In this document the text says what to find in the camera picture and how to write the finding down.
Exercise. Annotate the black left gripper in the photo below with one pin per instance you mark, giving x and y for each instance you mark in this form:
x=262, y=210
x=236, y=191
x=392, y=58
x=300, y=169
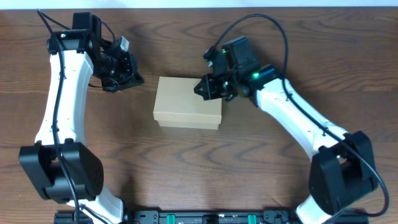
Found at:
x=130, y=71

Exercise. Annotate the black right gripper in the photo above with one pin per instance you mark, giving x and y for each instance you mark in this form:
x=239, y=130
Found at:
x=206, y=81

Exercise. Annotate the brown cardboard box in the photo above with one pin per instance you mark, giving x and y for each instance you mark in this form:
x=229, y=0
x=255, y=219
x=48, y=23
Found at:
x=176, y=105

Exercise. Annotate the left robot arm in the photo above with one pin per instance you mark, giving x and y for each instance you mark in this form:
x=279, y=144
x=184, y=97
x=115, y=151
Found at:
x=59, y=164

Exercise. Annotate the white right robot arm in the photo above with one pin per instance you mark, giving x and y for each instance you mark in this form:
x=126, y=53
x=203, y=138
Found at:
x=342, y=168

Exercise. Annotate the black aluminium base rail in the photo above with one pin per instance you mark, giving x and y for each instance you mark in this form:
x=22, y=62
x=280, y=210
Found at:
x=267, y=216

